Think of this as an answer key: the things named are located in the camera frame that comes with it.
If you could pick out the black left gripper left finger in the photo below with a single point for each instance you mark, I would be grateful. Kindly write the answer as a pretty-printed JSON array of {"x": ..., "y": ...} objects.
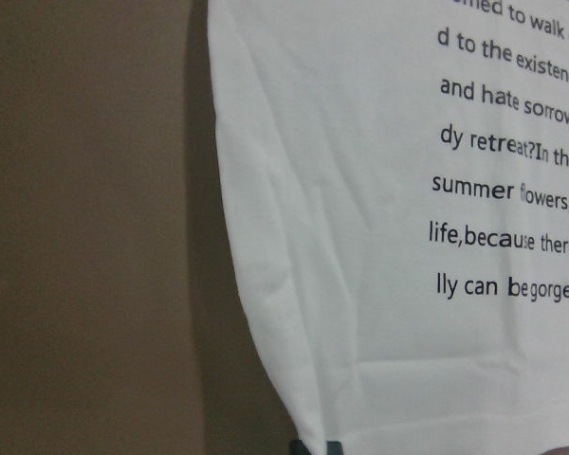
[{"x": 297, "y": 447}]

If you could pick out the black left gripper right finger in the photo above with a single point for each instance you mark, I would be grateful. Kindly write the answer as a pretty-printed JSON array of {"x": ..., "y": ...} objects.
[{"x": 334, "y": 448}]

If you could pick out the white printed t-shirt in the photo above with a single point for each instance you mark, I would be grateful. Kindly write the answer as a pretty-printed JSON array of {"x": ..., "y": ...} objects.
[{"x": 395, "y": 180}]

